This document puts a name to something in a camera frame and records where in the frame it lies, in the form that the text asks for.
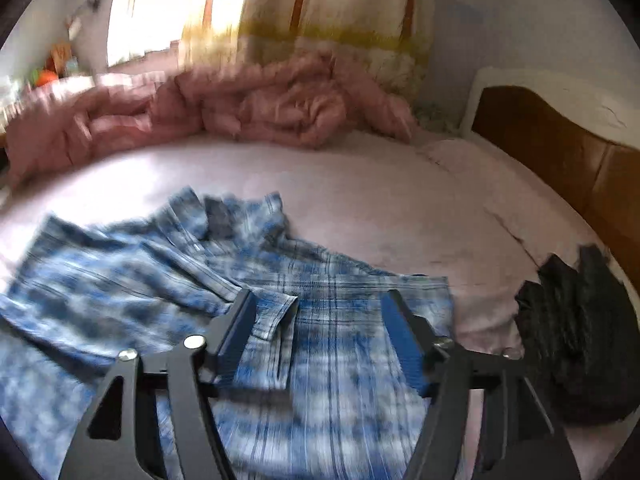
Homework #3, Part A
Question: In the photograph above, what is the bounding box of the wooden headboard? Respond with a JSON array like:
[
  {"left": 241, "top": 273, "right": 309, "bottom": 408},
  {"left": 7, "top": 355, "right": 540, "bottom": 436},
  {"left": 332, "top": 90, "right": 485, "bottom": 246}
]
[{"left": 460, "top": 67, "right": 640, "bottom": 281}]

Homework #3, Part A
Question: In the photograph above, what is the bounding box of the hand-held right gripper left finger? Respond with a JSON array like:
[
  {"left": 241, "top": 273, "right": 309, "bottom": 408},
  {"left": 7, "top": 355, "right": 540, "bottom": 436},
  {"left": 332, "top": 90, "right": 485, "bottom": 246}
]
[{"left": 57, "top": 287, "right": 259, "bottom": 480}]

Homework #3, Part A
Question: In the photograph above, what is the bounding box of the yellow patterned curtain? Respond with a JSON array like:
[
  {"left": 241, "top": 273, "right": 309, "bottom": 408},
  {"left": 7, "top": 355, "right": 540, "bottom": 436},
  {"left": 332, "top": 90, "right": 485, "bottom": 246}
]
[{"left": 180, "top": 0, "right": 436, "bottom": 106}]

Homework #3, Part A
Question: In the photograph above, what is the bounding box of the crumpled pink duvet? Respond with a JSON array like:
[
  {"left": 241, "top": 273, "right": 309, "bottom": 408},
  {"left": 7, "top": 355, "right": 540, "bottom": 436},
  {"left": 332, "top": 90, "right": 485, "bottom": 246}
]
[{"left": 2, "top": 52, "right": 421, "bottom": 181}]

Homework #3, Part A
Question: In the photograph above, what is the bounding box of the pink bed sheet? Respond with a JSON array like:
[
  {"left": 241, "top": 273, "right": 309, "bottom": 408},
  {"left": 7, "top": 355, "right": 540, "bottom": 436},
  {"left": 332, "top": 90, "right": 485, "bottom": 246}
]
[{"left": 0, "top": 130, "right": 606, "bottom": 480}]

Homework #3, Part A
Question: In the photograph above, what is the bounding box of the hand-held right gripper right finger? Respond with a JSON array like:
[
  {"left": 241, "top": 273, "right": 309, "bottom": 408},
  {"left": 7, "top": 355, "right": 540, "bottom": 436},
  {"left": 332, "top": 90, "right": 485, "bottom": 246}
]
[{"left": 380, "top": 289, "right": 583, "bottom": 480}]

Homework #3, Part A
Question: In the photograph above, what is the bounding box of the pink pillow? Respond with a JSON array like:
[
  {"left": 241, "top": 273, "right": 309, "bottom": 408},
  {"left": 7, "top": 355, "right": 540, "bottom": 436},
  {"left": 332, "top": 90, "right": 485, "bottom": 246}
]
[{"left": 420, "top": 137, "right": 591, "bottom": 261}]

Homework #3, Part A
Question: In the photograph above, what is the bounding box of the black garment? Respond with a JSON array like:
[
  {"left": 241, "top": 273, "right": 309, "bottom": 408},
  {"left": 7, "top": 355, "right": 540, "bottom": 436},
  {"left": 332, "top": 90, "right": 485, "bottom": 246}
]
[{"left": 515, "top": 245, "right": 638, "bottom": 423}]

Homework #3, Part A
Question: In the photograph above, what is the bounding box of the blue plaid shirt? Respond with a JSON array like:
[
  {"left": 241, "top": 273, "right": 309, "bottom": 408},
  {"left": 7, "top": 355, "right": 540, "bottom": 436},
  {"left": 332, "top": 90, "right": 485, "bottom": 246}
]
[{"left": 0, "top": 187, "right": 456, "bottom": 480}]

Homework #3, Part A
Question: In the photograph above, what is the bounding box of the bright window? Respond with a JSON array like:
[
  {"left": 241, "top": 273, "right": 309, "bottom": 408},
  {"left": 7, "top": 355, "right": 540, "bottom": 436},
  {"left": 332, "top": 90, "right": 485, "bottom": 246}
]
[{"left": 107, "top": 0, "right": 251, "bottom": 68}]

